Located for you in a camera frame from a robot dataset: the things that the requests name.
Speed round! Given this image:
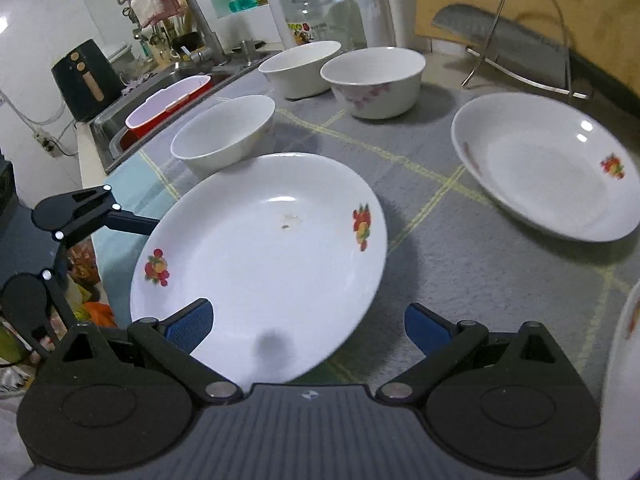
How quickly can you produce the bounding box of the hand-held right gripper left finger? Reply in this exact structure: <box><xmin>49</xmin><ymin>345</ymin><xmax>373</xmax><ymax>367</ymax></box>
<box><xmin>47</xmin><ymin>298</ymin><xmax>246</xmax><ymax>406</ymax></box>

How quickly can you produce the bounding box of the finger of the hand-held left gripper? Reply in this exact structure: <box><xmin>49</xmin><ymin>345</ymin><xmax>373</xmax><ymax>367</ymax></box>
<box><xmin>52</xmin><ymin>184</ymin><xmax>159</xmax><ymax>241</ymax></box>
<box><xmin>29</xmin><ymin>269</ymin><xmax>82</xmax><ymax>361</ymax></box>

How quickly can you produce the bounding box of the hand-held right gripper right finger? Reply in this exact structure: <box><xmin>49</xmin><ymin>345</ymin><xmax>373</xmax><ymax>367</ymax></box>
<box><xmin>375</xmin><ymin>302</ymin><xmax>576</xmax><ymax>406</ymax></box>

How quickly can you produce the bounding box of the white fruit-print plate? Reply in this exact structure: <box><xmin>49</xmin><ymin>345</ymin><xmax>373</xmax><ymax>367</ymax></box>
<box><xmin>130</xmin><ymin>152</ymin><xmax>389</xmax><ymax>387</ymax></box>
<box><xmin>597</xmin><ymin>280</ymin><xmax>640</xmax><ymax>480</ymax></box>
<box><xmin>451</xmin><ymin>92</ymin><xmax>640</xmax><ymax>242</ymax></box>

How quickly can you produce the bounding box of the plain white bowl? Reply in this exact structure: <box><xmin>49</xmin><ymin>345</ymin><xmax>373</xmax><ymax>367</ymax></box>
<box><xmin>170</xmin><ymin>95</ymin><xmax>277</xmax><ymax>181</ymax></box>
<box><xmin>257</xmin><ymin>40</ymin><xmax>343</xmax><ymax>100</ymax></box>

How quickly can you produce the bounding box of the white bowl pink floral print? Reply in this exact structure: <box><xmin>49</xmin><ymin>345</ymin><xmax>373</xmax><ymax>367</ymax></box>
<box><xmin>320</xmin><ymin>47</ymin><xmax>427</xmax><ymax>120</ymax></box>

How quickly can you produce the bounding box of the colourful plastic bag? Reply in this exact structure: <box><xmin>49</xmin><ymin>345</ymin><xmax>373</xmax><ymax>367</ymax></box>
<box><xmin>65</xmin><ymin>240</ymin><xmax>118</xmax><ymax>328</ymax></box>

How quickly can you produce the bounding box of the grey checked mat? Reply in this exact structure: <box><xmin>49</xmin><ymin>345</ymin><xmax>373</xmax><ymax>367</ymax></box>
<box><xmin>92</xmin><ymin>77</ymin><xmax>640</xmax><ymax>396</ymax></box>

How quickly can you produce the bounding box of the stainless steel sink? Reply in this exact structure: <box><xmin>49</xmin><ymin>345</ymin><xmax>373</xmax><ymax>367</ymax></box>
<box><xmin>90</xmin><ymin>45</ymin><xmax>283</xmax><ymax>176</ymax></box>

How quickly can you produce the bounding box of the white power strip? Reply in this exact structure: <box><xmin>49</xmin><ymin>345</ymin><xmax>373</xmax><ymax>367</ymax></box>
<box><xmin>32</xmin><ymin>127</ymin><xmax>58</xmax><ymax>153</ymax></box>

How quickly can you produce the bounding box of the red and white container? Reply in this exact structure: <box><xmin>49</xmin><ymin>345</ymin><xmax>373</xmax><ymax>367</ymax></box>
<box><xmin>125</xmin><ymin>74</ymin><xmax>212</xmax><ymax>138</ymax></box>

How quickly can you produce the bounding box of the black air fryer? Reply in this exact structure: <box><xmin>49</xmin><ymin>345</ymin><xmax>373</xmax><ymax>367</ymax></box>
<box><xmin>51</xmin><ymin>38</ymin><xmax>123</xmax><ymax>123</ymax></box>

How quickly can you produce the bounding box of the black utensil holder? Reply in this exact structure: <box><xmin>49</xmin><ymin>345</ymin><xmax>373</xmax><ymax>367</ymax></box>
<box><xmin>170</xmin><ymin>31</ymin><xmax>201</xmax><ymax>56</ymax></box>

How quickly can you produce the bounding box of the steel faucet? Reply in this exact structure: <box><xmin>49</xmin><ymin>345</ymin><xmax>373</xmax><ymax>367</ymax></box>
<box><xmin>157</xmin><ymin>0</ymin><xmax>231</xmax><ymax>66</ymax></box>

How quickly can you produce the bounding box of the pink dish cloth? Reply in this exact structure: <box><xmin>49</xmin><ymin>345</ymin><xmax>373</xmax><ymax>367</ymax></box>
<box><xmin>131</xmin><ymin>0</ymin><xmax>186</xmax><ymax>28</ymax></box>

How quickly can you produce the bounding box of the white pipe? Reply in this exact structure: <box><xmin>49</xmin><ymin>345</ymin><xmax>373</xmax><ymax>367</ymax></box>
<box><xmin>262</xmin><ymin>0</ymin><xmax>296</xmax><ymax>48</ymax></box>

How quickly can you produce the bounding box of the glass jar green lid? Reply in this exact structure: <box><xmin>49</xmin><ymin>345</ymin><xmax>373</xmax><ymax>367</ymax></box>
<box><xmin>282</xmin><ymin>0</ymin><xmax>368</xmax><ymax>53</ymax></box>

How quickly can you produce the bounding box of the white plastic roll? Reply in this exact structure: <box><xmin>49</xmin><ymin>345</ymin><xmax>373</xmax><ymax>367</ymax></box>
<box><xmin>347</xmin><ymin>0</ymin><xmax>398</xmax><ymax>53</ymax></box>

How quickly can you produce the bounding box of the wooden cutting board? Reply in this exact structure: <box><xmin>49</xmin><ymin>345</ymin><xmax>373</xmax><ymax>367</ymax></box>
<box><xmin>415</xmin><ymin>0</ymin><xmax>640</xmax><ymax>68</ymax></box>

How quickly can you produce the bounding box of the metal wire rack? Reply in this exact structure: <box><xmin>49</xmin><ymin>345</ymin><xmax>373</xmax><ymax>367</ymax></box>
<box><xmin>461</xmin><ymin>0</ymin><xmax>596</xmax><ymax>101</ymax></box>

